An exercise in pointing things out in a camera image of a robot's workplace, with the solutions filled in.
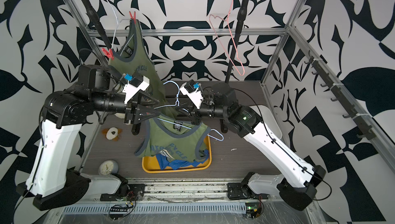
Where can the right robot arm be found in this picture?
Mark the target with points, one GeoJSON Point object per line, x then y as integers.
{"type": "Point", "coordinates": [297, 182]}

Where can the small circuit board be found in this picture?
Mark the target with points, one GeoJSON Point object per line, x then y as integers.
{"type": "Point", "coordinates": [120, 211]}
{"type": "Point", "coordinates": [253, 209]}

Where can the pink wire hanger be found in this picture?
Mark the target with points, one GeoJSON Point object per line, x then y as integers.
{"type": "Point", "coordinates": [231, 36]}

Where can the blue wire hanger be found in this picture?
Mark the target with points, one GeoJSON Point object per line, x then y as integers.
{"type": "Point", "coordinates": [177, 103]}

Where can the small circuit board right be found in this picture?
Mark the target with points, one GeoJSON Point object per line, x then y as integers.
{"type": "Point", "coordinates": [253, 209]}

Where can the red clothespin upper left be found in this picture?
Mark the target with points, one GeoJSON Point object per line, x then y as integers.
{"type": "Point", "coordinates": [133, 17]}

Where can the red clothespin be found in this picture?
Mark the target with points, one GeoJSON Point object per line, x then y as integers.
{"type": "Point", "coordinates": [133, 17]}
{"type": "Point", "coordinates": [108, 53]}

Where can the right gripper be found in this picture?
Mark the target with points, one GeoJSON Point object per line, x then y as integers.
{"type": "Point", "coordinates": [196, 115]}

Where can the small circuit board left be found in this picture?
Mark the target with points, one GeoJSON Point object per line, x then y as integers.
{"type": "Point", "coordinates": [120, 211]}

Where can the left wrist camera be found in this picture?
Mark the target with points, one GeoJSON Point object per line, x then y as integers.
{"type": "Point", "coordinates": [134, 83]}

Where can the blue tank top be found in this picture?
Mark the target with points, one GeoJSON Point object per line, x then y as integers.
{"type": "Point", "coordinates": [178, 164]}

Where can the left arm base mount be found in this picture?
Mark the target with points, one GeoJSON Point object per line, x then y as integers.
{"type": "Point", "coordinates": [129, 191]}

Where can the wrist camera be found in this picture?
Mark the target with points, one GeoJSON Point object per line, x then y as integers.
{"type": "Point", "coordinates": [134, 83]}
{"type": "Point", "coordinates": [193, 90]}

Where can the green tank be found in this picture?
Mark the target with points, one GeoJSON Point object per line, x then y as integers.
{"type": "Point", "coordinates": [176, 140]}
{"type": "Point", "coordinates": [133, 57]}

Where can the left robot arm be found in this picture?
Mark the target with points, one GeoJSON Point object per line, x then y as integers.
{"type": "Point", "coordinates": [51, 183]}

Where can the red clothespin lower left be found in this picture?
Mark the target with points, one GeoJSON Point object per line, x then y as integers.
{"type": "Point", "coordinates": [108, 53]}

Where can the small round clock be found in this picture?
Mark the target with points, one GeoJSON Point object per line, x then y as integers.
{"type": "Point", "coordinates": [108, 167]}

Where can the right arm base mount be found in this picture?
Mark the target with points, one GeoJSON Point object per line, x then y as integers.
{"type": "Point", "coordinates": [241, 190]}

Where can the white plush toy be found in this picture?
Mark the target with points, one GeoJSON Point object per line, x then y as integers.
{"type": "Point", "coordinates": [120, 115]}

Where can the white plastic bin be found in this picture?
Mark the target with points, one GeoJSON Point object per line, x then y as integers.
{"type": "Point", "coordinates": [269, 119]}

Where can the yellow plastic tray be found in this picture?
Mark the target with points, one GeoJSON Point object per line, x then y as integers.
{"type": "Point", "coordinates": [151, 165]}

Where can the black wall hook rail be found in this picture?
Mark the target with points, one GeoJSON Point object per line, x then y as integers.
{"type": "Point", "coordinates": [342, 95]}

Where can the brown white plush piece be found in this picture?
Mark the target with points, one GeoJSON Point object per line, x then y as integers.
{"type": "Point", "coordinates": [112, 134]}

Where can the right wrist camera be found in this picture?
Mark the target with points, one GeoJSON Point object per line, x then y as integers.
{"type": "Point", "coordinates": [193, 90]}

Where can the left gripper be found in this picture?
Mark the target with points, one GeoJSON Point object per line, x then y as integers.
{"type": "Point", "coordinates": [139, 117]}

